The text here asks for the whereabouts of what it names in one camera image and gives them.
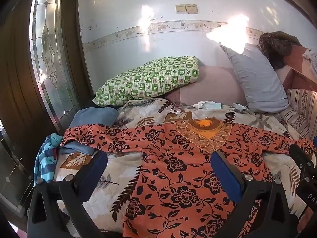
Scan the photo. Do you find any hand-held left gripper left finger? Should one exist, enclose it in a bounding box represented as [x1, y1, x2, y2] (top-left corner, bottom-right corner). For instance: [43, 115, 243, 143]
[27, 150, 108, 238]

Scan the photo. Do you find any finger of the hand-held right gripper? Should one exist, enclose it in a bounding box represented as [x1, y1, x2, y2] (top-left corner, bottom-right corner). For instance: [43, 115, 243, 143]
[289, 143, 315, 179]

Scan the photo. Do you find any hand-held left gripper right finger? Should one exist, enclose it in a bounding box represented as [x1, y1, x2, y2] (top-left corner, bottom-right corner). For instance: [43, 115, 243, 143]
[210, 150, 301, 238]

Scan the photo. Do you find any orange black floral shirt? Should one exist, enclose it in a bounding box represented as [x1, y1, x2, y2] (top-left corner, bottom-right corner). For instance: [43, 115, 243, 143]
[61, 118, 316, 238]

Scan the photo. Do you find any leaf-printed fleece blanket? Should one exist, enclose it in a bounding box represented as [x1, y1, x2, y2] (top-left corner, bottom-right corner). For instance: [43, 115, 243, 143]
[53, 98, 313, 231]

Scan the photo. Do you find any striped beige cushion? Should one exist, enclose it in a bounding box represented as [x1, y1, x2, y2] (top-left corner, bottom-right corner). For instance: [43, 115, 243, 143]
[279, 88, 317, 140]

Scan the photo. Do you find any blue folded garment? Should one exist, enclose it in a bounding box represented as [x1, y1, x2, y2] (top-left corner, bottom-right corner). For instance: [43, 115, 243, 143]
[59, 107, 119, 155]

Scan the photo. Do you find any blue striped garment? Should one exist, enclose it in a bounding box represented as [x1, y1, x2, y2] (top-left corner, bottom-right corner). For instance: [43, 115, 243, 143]
[34, 133, 64, 182]

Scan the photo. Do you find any grey pillow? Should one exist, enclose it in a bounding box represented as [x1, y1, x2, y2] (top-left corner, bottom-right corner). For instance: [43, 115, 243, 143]
[219, 42, 290, 114]

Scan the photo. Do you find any pink mattress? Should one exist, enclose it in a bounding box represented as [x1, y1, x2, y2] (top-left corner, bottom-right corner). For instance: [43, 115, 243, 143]
[164, 64, 248, 106]

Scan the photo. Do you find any reddish-brown sofa backrest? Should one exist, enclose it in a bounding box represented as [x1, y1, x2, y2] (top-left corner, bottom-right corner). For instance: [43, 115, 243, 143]
[274, 45, 317, 90]

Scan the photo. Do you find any white crumpled cloth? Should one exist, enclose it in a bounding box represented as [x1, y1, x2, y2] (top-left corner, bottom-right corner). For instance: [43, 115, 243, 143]
[302, 48, 317, 76]

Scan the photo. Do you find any green checkered pillow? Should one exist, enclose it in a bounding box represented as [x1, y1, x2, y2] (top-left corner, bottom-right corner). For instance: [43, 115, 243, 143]
[93, 56, 200, 107]

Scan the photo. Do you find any wooden door with stained glass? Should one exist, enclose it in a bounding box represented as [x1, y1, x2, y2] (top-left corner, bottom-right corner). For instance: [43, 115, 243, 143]
[0, 0, 94, 228]

